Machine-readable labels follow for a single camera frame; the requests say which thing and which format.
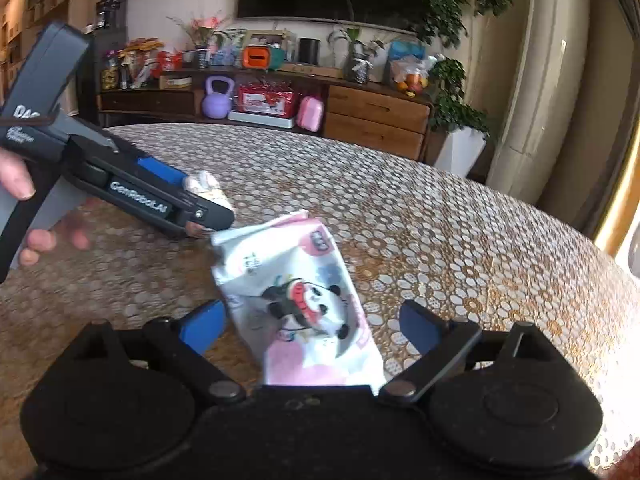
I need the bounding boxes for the framed photo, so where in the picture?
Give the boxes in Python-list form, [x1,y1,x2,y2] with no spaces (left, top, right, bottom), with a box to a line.
[243,30,288,48]

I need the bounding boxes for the pink white panda tissue pack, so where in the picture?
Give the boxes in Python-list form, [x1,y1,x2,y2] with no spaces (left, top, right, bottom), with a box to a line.
[210,210,386,391]

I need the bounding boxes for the green plant white pot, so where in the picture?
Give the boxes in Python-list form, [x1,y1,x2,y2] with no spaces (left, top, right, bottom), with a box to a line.
[413,0,526,182]

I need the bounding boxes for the pink small case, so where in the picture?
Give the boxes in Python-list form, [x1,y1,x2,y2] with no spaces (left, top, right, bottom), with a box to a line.
[296,96,324,132]

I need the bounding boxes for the black cylindrical speaker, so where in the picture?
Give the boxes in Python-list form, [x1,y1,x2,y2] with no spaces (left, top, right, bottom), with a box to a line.
[297,38,321,66]

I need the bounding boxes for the pink flowers in vase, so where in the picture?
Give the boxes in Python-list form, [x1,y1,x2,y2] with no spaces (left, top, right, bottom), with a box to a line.
[168,14,229,70]

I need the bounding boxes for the person's left hand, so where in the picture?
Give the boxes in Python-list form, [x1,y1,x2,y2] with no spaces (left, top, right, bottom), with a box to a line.
[0,148,101,267]

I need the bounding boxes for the purple kettlebell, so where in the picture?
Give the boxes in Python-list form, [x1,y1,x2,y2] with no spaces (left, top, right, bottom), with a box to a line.
[201,76,234,119]

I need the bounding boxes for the bag of fruit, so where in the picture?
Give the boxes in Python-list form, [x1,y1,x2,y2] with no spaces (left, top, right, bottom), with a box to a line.
[384,40,442,96]

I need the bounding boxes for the red snack package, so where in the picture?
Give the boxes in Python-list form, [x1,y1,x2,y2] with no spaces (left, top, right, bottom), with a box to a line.
[236,81,298,119]

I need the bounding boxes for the small plant dark pot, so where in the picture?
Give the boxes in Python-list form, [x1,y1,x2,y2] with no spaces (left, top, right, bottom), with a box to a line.
[326,27,385,84]

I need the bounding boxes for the white floor air conditioner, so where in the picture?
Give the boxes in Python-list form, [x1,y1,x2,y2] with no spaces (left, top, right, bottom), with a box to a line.
[486,0,590,205]

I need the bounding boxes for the yellow curtain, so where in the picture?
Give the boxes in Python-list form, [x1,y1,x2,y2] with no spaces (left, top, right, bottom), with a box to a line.
[594,125,639,258]

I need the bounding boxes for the wooden sideboard cabinet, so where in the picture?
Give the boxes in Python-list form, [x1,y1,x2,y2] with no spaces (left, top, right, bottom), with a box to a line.
[96,67,433,162]

